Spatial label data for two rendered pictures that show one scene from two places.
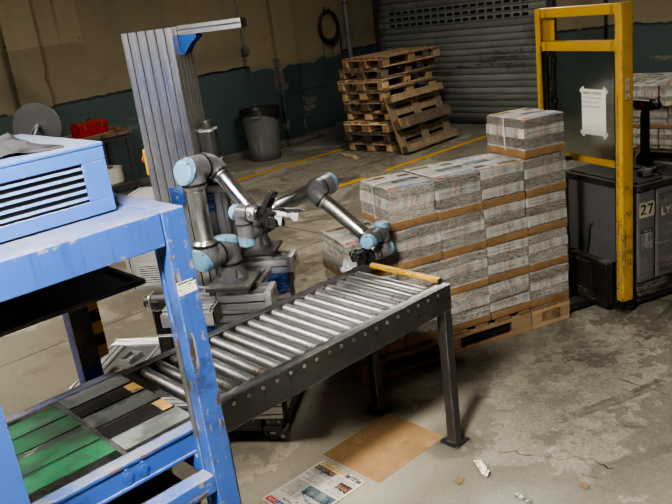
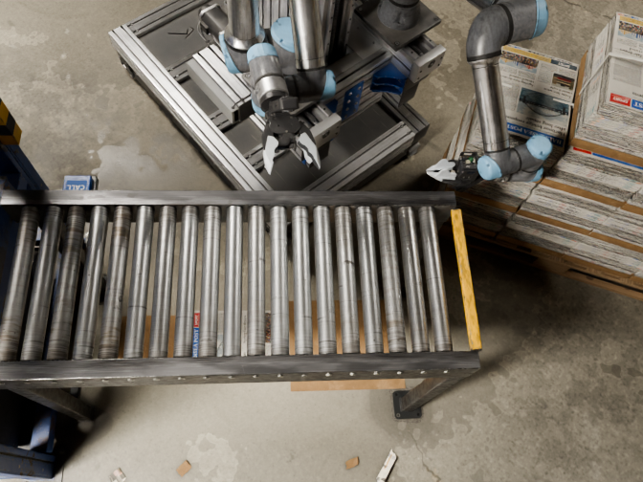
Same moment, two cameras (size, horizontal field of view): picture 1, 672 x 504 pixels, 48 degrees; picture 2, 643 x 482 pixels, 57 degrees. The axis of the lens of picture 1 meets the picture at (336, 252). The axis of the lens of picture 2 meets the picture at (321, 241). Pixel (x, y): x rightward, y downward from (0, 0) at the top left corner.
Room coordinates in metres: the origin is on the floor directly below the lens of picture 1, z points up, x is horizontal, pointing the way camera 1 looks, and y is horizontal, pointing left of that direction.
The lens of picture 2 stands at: (2.48, -0.25, 2.37)
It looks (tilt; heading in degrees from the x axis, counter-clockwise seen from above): 66 degrees down; 28
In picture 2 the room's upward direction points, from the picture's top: 11 degrees clockwise
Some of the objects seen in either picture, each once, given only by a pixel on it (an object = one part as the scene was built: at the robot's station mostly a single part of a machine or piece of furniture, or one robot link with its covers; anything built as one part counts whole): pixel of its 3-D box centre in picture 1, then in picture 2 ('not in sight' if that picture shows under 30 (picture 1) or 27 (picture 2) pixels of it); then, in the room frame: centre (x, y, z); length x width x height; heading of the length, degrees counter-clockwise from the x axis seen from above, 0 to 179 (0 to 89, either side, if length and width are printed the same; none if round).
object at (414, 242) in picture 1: (429, 281); (596, 190); (4.14, -0.53, 0.42); 1.17 x 0.39 x 0.83; 111
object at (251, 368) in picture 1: (232, 361); (116, 280); (2.64, 0.45, 0.77); 0.47 x 0.05 x 0.05; 41
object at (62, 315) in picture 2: (204, 374); (67, 280); (2.56, 0.55, 0.77); 0.47 x 0.05 x 0.05; 41
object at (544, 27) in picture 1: (549, 146); not in sight; (4.87, -1.49, 0.97); 0.09 x 0.09 x 1.75; 21
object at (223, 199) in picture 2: (261, 324); (236, 206); (3.05, 0.37, 0.74); 1.34 x 0.05 x 0.12; 131
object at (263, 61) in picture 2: (242, 213); (265, 69); (3.21, 0.39, 1.21); 0.11 x 0.08 x 0.09; 53
